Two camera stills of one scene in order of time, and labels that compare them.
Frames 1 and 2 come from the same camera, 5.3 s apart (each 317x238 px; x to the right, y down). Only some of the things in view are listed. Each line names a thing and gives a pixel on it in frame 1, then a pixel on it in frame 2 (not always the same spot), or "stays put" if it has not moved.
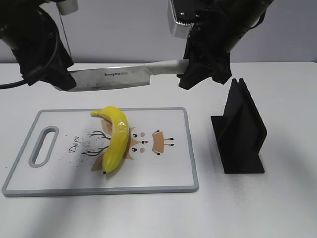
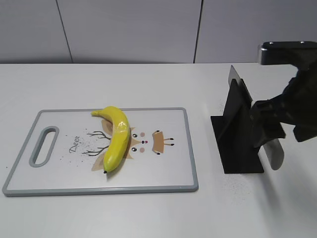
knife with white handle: x=125 y=77 → x=271 y=148
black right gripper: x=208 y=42 → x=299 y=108
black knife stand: x=239 y=133 stays put
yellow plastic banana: x=118 y=140 stays put
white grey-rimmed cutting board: x=159 y=157 stays put
